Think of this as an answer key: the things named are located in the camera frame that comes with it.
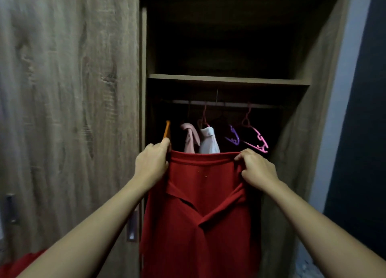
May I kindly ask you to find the person's left forearm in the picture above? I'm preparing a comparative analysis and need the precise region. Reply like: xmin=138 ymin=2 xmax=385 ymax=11
xmin=18 ymin=178 xmax=148 ymax=278

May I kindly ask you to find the person's left hand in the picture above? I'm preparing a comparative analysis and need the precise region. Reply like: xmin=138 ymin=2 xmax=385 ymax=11
xmin=132 ymin=137 xmax=172 ymax=191

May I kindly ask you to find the recessed metal door handle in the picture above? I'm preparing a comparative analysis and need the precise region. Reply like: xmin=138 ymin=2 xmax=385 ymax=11
xmin=126 ymin=208 xmax=140 ymax=243
xmin=6 ymin=193 xmax=18 ymax=226

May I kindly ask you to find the purple plastic hanger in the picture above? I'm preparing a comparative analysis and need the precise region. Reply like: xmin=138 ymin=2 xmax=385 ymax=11
xmin=224 ymin=124 xmax=240 ymax=146

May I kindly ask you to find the wooden wardrobe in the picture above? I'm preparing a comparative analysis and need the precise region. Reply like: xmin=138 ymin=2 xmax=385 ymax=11
xmin=0 ymin=0 xmax=353 ymax=278

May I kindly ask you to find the white striped shirt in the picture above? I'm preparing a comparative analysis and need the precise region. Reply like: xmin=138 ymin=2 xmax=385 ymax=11
xmin=198 ymin=126 xmax=221 ymax=154

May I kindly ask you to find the pink plastic hanger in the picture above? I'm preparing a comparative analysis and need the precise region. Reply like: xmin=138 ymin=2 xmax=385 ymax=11
xmin=241 ymin=103 xmax=269 ymax=154
xmin=197 ymin=104 xmax=210 ymax=129

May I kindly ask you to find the person's right forearm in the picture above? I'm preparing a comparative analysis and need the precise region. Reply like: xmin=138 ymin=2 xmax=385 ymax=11
xmin=265 ymin=181 xmax=386 ymax=278

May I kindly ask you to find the pink shirt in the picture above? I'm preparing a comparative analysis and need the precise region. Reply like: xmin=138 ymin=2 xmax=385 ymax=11
xmin=180 ymin=123 xmax=201 ymax=154

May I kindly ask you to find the person's right hand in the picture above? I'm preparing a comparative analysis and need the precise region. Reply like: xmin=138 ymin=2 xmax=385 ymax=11
xmin=234 ymin=148 xmax=281 ymax=192

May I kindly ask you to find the orange t-shirt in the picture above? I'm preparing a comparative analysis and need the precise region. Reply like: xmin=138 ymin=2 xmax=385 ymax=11
xmin=162 ymin=120 xmax=172 ymax=142

